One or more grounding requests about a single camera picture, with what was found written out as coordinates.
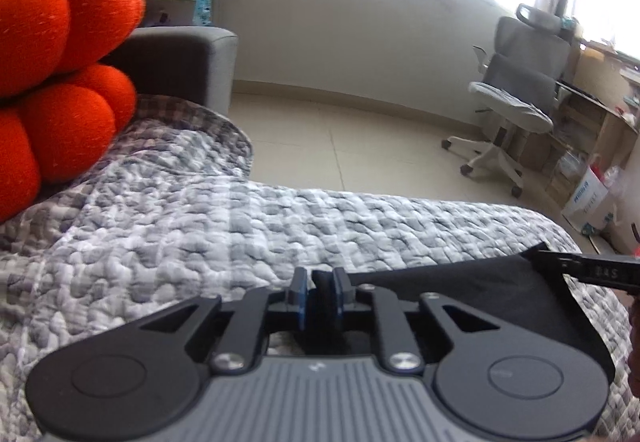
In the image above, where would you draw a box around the white box blue print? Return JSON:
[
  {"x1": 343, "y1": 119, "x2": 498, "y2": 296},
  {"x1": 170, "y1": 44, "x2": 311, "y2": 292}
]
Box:
[{"x1": 561, "y1": 166, "x2": 610, "y2": 233}]

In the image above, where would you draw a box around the wooden desk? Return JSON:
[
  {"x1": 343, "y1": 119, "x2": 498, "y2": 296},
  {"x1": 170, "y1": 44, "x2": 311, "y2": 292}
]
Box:
[{"x1": 544, "y1": 39, "x2": 640, "y2": 247}]

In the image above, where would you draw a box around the black t-shirt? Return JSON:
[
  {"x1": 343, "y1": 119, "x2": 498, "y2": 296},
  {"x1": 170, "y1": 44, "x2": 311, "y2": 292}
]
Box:
[{"x1": 310, "y1": 254, "x2": 617, "y2": 379}]

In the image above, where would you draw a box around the grey sofa armrest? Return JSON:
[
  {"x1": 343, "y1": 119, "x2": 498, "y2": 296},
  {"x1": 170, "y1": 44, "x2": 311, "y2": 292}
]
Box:
[{"x1": 102, "y1": 26, "x2": 239, "y2": 115}]

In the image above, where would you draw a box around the red knot cushion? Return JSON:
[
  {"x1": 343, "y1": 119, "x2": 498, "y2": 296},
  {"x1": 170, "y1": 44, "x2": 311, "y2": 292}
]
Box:
[{"x1": 0, "y1": 0, "x2": 146, "y2": 223}]

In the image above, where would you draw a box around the grey checked quilted blanket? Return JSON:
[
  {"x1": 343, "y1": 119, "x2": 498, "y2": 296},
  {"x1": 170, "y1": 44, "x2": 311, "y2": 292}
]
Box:
[{"x1": 0, "y1": 94, "x2": 640, "y2": 442}]

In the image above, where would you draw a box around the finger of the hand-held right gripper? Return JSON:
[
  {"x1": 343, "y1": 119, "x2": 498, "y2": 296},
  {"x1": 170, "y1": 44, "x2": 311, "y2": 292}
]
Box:
[{"x1": 530, "y1": 249, "x2": 640, "y2": 294}]

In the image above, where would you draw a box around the white grey office chair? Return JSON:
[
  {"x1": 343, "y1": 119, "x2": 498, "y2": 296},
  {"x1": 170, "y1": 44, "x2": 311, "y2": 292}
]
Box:
[{"x1": 442, "y1": 3, "x2": 577, "y2": 199}]

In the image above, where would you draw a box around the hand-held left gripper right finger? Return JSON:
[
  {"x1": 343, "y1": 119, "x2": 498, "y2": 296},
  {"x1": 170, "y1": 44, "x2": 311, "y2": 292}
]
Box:
[{"x1": 332, "y1": 267, "x2": 517, "y2": 374}]

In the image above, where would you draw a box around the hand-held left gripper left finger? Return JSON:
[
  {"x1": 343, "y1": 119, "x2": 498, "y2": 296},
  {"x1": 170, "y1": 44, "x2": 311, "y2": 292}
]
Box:
[{"x1": 135, "y1": 267, "x2": 310, "y2": 376}]

